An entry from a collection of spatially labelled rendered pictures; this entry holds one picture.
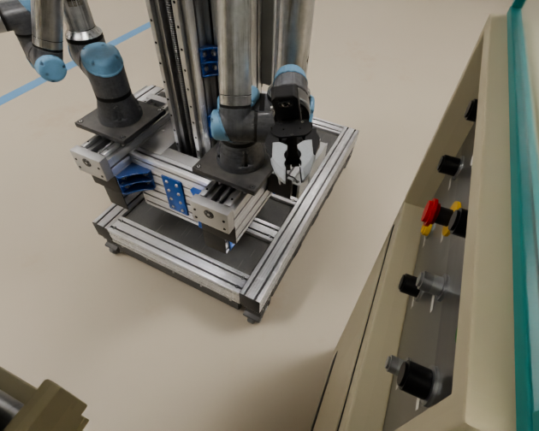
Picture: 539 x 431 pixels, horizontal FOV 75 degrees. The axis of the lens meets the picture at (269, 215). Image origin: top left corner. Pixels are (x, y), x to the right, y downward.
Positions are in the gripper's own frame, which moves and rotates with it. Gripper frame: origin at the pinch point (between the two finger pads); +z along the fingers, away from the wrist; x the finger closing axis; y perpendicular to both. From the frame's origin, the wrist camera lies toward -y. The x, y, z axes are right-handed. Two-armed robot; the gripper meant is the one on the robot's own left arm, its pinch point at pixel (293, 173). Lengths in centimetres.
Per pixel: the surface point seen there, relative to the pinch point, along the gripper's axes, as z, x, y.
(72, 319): -21, 99, 94
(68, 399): 30.5, 31.8, 10.8
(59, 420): 32.6, 32.9, 12.2
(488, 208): 25.8, -13.7, -18.8
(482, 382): 37.1, -9.0, -19.5
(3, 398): 31, 40, 10
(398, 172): -123, -62, 116
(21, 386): 28, 42, 14
